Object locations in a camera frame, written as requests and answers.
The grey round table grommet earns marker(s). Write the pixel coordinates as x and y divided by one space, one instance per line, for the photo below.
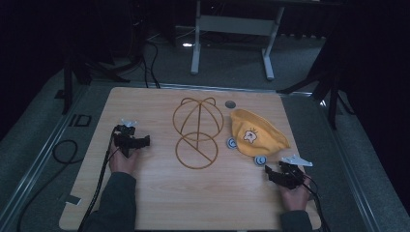
230 104

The white metal desk frame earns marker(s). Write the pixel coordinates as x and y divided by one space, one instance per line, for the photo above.
237 25

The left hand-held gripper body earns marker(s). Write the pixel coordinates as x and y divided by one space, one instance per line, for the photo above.
126 141

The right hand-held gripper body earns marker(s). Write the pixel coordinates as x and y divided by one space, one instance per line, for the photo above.
290 176

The black metal stand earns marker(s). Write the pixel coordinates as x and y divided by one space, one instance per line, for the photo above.
83 69
325 87

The person's left hand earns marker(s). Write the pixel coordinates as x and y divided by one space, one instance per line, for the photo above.
122 162

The yellow knitted hat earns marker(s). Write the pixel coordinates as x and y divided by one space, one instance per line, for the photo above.
257 137

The blue white round pompom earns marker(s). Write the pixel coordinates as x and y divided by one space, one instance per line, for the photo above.
231 143
260 160

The person's right hand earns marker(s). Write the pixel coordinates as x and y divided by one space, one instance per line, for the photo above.
296 196

